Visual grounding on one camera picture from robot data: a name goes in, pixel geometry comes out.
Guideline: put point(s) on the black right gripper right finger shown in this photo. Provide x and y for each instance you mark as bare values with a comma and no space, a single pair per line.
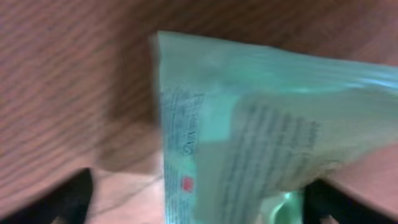
322,200

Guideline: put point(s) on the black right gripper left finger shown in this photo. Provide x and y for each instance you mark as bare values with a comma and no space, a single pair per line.
69,202

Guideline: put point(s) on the light green wipes packet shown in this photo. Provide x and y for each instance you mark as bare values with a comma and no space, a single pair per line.
245,127

